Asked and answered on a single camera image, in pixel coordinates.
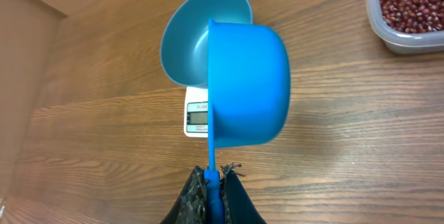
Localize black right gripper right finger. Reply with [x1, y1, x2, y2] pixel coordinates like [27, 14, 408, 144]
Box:
[221, 163, 266, 224]

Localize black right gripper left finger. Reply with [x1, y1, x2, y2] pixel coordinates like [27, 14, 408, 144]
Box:
[160, 166, 207, 224]

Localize blue plastic measuring scoop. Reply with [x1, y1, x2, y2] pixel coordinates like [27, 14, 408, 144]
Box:
[204, 19, 291, 223]

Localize red adzuki beans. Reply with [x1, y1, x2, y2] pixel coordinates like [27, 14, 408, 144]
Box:
[379, 0, 443, 33]

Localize white digital kitchen scale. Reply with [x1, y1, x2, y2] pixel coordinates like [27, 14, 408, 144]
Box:
[183, 87, 208, 138]

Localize teal metal bowl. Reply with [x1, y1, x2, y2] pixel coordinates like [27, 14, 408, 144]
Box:
[160, 0, 253, 87]

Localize clear plastic food container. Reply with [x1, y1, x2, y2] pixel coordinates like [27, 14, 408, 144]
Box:
[366, 0, 443, 54]

